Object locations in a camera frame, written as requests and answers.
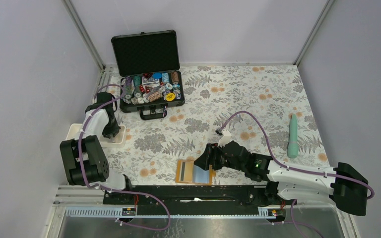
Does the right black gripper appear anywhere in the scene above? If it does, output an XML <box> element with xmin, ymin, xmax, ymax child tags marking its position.
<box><xmin>193</xmin><ymin>142</ymin><xmax>246</xmax><ymax>172</ymax></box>

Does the orange leather card holder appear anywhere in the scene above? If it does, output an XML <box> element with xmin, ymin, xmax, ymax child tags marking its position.
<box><xmin>175</xmin><ymin>160</ymin><xmax>216</xmax><ymax>185</ymax></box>

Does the white rectangular plastic tray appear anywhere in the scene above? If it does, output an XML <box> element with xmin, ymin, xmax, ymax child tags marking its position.
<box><xmin>65</xmin><ymin>123</ymin><xmax>126</xmax><ymax>148</ymax></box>

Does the light blue card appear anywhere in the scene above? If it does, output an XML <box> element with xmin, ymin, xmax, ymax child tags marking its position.
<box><xmin>192</xmin><ymin>164</ymin><xmax>211</xmax><ymax>184</ymax></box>

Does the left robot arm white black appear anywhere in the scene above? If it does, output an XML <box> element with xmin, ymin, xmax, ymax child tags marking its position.
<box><xmin>60</xmin><ymin>92</ymin><xmax>134</xmax><ymax>204</ymax></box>

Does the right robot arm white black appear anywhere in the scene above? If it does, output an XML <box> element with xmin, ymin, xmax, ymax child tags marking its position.
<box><xmin>194</xmin><ymin>141</ymin><xmax>368</xmax><ymax>216</ymax></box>

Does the floral patterned table mat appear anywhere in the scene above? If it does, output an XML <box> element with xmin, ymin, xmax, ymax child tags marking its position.
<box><xmin>105</xmin><ymin>65</ymin><xmax>329</xmax><ymax>185</ymax></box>

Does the mint green wand massager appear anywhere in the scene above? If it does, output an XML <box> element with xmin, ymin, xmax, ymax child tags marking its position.
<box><xmin>287</xmin><ymin>114</ymin><xmax>299</xmax><ymax>159</ymax></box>

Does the black poker chip case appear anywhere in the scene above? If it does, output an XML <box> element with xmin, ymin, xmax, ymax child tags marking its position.
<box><xmin>111</xmin><ymin>30</ymin><xmax>185</xmax><ymax>120</ymax></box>

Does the yellow round chip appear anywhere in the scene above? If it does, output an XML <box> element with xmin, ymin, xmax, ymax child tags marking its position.
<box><xmin>164</xmin><ymin>93</ymin><xmax>176</xmax><ymax>102</ymax></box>

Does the blue round chip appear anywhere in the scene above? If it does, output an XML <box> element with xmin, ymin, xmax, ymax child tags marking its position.
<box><xmin>152</xmin><ymin>73</ymin><xmax>162</xmax><ymax>79</ymax></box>

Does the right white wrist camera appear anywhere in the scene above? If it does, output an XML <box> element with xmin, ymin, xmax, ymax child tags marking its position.
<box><xmin>215</xmin><ymin>128</ymin><xmax>232</xmax><ymax>148</ymax></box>

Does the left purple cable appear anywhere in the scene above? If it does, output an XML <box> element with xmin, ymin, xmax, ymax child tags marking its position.
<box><xmin>77</xmin><ymin>84</ymin><xmax>172</xmax><ymax>232</ymax></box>

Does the purple cable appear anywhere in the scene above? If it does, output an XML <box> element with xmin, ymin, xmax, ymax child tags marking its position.
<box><xmin>77</xmin><ymin>84</ymin><xmax>172</xmax><ymax>232</ymax></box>
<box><xmin>215</xmin><ymin>111</ymin><xmax>375</xmax><ymax>200</ymax></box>

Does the grey slotted cable duct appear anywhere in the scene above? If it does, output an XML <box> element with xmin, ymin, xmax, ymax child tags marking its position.
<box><xmin>64</xmin><ymin>207</ymin><xmax>277</xmax><ymax>219</ymax></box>

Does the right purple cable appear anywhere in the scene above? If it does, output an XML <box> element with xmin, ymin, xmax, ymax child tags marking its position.
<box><xmin>215</xmin><ymin>111</ymin><xmax>375</xmax><ymax>200</ymax></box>

